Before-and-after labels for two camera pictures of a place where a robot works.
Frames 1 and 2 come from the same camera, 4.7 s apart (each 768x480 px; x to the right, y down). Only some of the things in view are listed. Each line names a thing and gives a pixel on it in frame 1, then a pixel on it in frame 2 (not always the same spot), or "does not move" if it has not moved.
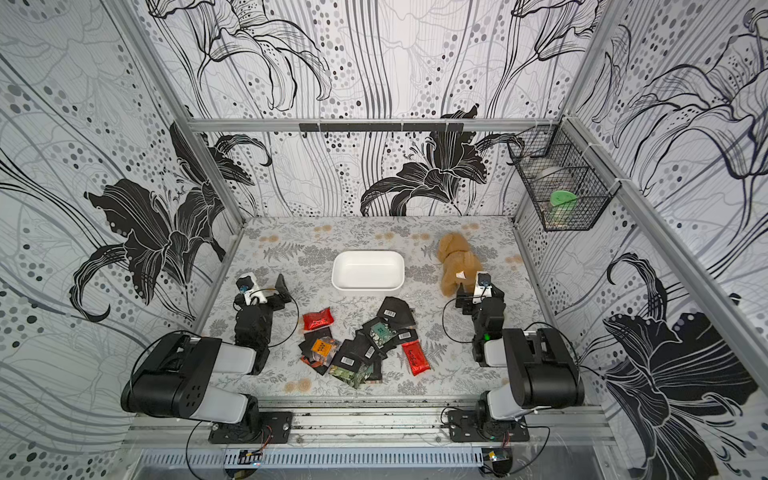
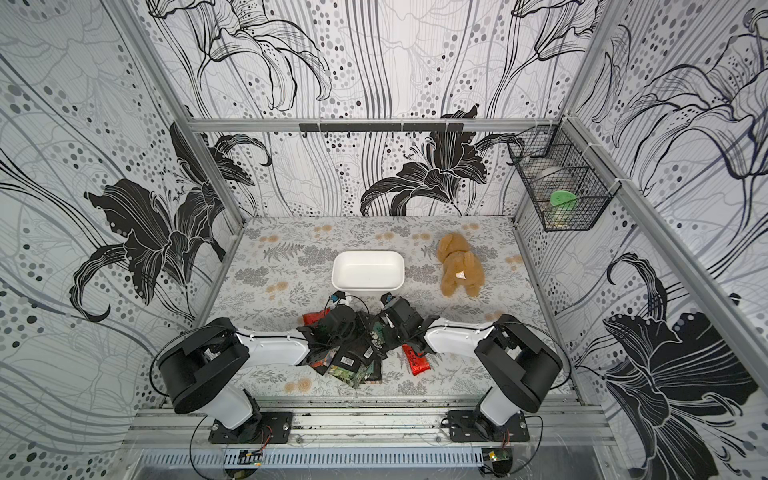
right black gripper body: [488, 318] -> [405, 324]
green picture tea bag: [381, 333] does not move
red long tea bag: [416, 357] does not move
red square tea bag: [318, 319] does not move
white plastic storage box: [368, 271] does not move
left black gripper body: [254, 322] -> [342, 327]
